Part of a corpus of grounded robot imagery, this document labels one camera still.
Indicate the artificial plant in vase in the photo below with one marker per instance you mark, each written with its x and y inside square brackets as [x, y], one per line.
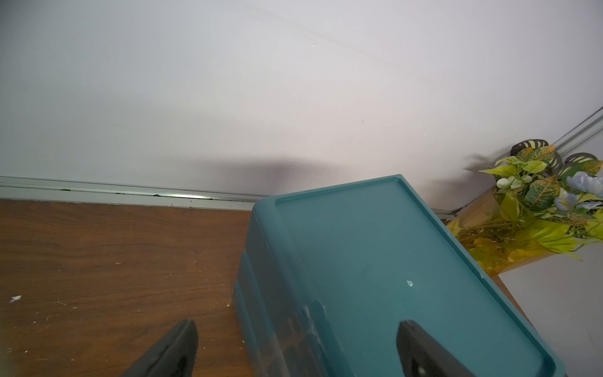
[542, 204]

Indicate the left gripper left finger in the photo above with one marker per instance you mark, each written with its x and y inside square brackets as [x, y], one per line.
[173, 355]

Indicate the teal drawer cabinet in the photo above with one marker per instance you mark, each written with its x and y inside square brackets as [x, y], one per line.
[328, 275]

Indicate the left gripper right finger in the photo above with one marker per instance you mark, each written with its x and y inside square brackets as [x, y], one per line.
[421, 355]

